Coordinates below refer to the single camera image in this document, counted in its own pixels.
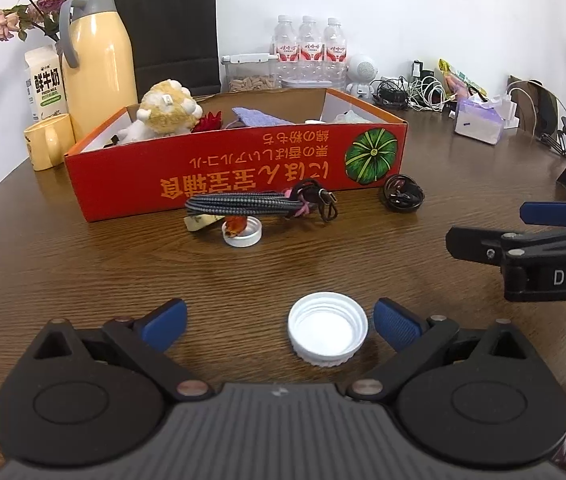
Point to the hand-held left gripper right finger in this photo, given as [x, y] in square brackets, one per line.
[397, 322]

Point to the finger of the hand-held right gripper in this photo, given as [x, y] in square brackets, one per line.
[478, 245]
[548, 213]

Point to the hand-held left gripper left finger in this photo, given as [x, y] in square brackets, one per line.
[165, 322]

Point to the large white bottle cap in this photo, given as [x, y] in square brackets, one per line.
[327, 330]

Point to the red cardboard box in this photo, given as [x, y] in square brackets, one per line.
[213, 180]

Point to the white plush toy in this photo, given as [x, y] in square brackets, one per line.
[135, 130]

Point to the red artificial rose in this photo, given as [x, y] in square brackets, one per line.
[209, 122]

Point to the yellow plush toy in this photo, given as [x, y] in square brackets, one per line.
[168, 110]

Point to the lavender cloth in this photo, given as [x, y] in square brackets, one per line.
[258, 117]

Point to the black phone stand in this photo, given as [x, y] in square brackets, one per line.
[560, 140]

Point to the tan wrapped cube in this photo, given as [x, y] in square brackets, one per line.
[200, 222]

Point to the brown cardboard piece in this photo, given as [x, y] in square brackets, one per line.
[533, 105]

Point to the white charger plug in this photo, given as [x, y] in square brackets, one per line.
[508, 110]

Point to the small white bottle cap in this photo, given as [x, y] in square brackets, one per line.
[243, 240]

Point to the purple tissue pack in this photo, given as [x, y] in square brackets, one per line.
[478, 122]

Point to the dried red date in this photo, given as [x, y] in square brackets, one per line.
[235, 225]

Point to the yellow green snack packet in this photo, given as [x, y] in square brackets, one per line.
[460, 82]

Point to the black charger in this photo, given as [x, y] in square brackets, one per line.
[420, 70]

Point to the white round robot speaker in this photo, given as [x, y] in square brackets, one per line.
[363, 67]

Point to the yellow mug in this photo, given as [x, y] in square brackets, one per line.
[43, 145]

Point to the clear plastic box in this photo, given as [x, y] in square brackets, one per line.
[313, 77]

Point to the water bottle red label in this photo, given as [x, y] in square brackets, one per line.
[285, 40]
[334, 42]
[310, 40]

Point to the clear container of seeds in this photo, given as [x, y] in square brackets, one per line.
[250, 82]

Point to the yellow thermos jug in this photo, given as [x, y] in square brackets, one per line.
[98, 70]

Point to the white milk carton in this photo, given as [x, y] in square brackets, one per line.
[45, 85]

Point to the black paper bag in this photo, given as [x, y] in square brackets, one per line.
[173, 25]

